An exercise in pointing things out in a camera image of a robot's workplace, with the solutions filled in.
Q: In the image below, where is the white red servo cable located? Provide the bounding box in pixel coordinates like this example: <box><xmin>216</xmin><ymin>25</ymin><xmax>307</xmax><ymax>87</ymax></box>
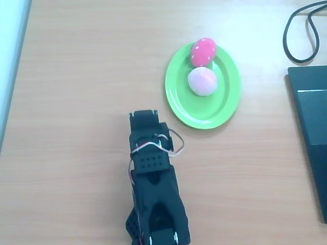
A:
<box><xmin>127</xmin><ymin>133</ymin><xmax>171</xmax><ymax>186</ymax></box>
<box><xmin>167</xmin><ymin>129</ymin><xmax>185</xmax><ymax>157</ymax></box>

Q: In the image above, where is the pale pink peach plush toy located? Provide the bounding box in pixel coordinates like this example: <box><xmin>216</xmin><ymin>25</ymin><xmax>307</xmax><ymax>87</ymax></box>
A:
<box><xmin>187</xmin><ymin>66</ymin><xmax>219</xmax><ymax>96</ymax></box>

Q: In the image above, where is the green plate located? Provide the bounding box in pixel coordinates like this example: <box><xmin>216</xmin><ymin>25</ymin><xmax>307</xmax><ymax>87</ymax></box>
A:
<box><xmin>165</xmin><ymin>42</ymin><xmax>242</xmax><ymax>131</ymax></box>

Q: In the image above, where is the black laptop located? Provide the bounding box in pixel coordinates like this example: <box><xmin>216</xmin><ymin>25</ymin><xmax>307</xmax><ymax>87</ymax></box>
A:
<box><xmin>284</xmin><ymin>65</ymin><xmax>327</xmax><ymax>226</ymax></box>

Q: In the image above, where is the pink strawberry plush toy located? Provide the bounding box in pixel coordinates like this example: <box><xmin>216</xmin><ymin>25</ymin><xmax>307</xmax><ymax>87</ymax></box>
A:
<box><xmin>190</xmin><ymin>37</ymin><xmax>217</xmax><ymax>68</ymax></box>

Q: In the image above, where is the black looped cable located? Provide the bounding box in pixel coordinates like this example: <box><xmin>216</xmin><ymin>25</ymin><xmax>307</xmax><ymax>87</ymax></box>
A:
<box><xmin>282</xmin><ymin>0</ymin><xmax>327</xmax><ymax>64</ymax></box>

